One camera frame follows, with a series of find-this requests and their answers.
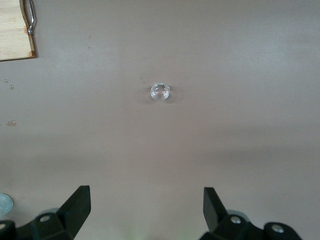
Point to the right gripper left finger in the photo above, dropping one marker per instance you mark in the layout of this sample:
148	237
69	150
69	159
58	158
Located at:
72	212

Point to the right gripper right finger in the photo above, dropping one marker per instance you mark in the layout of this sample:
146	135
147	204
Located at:
215	215

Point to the small glass measuring cup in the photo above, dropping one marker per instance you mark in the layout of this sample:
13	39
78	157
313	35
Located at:
160	92

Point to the green sleeved glass bottle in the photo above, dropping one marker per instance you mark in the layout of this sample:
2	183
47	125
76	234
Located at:
5	205

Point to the brown table cover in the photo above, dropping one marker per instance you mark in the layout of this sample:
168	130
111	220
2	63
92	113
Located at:
200	137

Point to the spilled liquid drops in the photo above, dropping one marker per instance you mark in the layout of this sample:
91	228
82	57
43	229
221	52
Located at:
11	123

